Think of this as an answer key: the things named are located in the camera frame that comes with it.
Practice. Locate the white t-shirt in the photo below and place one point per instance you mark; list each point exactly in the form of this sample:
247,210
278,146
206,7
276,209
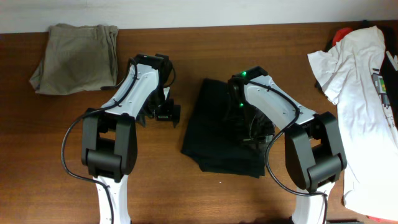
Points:
346,75

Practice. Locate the folded khaki shorts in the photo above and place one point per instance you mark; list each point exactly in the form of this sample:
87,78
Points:
77,59

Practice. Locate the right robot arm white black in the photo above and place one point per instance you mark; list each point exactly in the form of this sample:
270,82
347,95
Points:
314,152

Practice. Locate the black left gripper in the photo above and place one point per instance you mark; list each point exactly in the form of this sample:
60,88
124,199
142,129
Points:
165,115

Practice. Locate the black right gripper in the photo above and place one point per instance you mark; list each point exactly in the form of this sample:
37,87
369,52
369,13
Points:
254,137

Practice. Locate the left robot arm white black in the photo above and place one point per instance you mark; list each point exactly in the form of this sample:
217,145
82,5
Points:
109,141

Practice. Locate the black shorts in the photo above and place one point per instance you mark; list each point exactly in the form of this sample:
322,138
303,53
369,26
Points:
210,143

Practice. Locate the red garment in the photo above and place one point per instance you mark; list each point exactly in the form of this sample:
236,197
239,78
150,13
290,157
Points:
340,34

